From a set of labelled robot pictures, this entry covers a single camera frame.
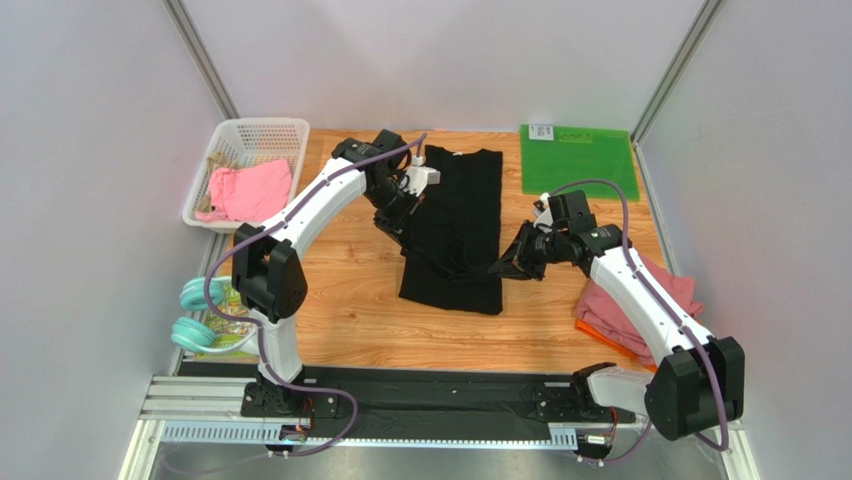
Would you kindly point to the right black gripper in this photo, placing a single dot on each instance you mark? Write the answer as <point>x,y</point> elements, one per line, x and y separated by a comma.
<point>527,248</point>

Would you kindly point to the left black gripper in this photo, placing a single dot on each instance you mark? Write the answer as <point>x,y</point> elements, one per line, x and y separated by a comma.
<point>393,224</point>

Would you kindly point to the black floral t shirt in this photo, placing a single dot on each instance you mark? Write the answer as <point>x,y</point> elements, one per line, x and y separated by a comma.
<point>455,235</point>

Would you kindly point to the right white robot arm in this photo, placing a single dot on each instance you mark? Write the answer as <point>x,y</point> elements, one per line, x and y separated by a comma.
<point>698,387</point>

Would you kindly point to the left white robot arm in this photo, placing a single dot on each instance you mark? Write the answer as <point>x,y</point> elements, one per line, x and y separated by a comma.
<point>267,259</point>

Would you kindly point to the folded pink t shirt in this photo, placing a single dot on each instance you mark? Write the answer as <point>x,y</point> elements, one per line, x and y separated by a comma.
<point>599,310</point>

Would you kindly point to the green cutting mat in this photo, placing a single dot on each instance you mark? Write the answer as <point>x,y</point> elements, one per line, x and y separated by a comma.
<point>577,154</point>

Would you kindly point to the light pink shirt in basket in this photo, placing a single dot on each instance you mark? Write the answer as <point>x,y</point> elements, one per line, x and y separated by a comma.
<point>255,193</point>

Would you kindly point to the white plastic basket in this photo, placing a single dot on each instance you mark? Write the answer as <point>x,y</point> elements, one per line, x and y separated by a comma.
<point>249,142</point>

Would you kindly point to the white label sticker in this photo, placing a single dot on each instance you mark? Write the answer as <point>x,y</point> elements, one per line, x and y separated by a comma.
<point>540,132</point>

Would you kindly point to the folded orange t shirt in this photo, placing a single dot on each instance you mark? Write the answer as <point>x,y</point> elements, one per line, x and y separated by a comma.
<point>588,330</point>

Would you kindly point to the beige cloth in basket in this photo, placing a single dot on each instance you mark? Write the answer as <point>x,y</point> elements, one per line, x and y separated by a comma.
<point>218,168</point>

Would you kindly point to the teal headphones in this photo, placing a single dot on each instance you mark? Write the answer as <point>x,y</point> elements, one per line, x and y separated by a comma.
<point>205,334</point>

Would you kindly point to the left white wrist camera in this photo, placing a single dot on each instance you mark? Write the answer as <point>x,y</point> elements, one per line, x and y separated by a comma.
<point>418,176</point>

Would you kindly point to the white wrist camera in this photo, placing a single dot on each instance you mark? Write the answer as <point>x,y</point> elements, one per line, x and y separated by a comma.
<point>543,216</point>
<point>418,176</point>

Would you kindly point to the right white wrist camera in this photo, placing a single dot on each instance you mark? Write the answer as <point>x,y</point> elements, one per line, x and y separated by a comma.
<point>543,216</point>

